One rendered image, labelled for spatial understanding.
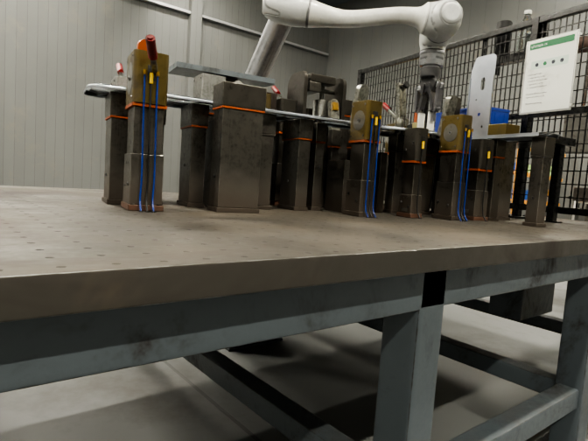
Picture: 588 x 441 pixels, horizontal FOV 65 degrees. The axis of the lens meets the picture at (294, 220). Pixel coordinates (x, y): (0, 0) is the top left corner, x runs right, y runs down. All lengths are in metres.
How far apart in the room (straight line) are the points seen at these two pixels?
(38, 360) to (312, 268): 0.32
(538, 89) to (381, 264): 1.66
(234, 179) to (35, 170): 10.82
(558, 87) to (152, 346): 1.94
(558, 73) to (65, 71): 11.05
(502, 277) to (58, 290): 0.88
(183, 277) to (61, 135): 11.59
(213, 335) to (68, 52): 11.85
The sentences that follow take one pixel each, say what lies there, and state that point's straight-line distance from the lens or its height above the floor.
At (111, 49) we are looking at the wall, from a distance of 12.61.
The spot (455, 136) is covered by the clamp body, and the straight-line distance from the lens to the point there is 1.63.
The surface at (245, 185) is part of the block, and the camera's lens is 1.23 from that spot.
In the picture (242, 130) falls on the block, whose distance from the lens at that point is 1.23.
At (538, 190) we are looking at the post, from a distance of 1.69.
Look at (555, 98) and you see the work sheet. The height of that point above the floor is 1.20.
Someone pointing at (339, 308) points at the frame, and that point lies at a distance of 0.71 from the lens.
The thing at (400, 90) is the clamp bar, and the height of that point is 1.18.
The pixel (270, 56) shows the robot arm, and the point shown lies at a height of 1.33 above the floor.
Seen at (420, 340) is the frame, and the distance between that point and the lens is 0.89.
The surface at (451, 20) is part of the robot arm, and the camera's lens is 1.70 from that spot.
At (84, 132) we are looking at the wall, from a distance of 12.17.
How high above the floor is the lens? 0.79
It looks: 5 degrees down
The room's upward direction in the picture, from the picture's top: 4 degrees clockwise
